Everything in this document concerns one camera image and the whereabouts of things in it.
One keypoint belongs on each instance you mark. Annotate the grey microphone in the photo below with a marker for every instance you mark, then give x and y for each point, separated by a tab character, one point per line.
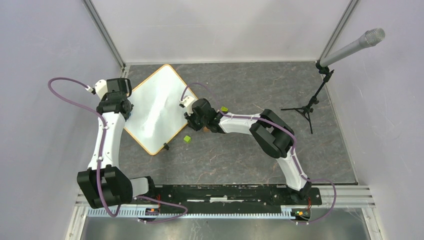
369	39

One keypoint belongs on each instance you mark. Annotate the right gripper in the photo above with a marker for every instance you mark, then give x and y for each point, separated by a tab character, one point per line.
191	123

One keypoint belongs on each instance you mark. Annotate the white whiteboard orange frame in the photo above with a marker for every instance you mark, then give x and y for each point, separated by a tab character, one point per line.
157	117

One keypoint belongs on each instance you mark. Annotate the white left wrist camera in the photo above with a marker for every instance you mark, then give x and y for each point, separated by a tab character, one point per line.
100	88

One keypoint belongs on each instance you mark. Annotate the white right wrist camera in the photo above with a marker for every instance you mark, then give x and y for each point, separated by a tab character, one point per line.
187	103

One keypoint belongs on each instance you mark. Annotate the grey slotted cable duct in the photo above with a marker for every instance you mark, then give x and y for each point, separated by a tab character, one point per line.
142	212

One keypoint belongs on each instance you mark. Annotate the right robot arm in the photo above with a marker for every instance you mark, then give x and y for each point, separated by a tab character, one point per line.
271	133

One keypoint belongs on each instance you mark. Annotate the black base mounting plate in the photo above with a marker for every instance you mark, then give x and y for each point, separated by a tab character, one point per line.
230	198

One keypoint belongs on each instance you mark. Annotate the small green cube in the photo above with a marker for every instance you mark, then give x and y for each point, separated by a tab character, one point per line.
187	139

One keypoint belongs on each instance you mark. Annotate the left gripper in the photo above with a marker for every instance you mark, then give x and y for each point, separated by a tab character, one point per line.
105	99

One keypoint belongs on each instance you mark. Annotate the black microphone tripod stand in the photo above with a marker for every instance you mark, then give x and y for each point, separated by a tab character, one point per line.
306	110

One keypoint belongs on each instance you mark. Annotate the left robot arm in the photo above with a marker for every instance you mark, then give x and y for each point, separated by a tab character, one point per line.
103	183

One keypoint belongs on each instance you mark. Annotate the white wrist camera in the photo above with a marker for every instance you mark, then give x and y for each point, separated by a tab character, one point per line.
187	103
100	88

